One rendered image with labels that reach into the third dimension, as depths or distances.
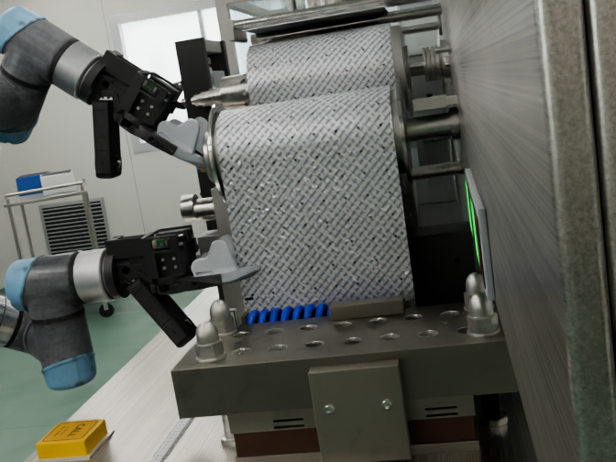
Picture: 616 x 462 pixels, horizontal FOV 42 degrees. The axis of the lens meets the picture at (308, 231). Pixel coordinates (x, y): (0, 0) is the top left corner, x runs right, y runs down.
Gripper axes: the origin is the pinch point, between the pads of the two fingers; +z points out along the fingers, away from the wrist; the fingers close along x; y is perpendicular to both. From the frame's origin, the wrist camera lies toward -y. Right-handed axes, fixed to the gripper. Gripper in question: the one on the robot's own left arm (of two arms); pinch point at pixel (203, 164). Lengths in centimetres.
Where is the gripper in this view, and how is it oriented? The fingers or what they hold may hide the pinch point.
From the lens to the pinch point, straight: 117.3
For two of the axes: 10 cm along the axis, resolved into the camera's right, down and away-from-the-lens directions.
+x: 1.5, -1.9, 9.7
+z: 8.5, 5.3, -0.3
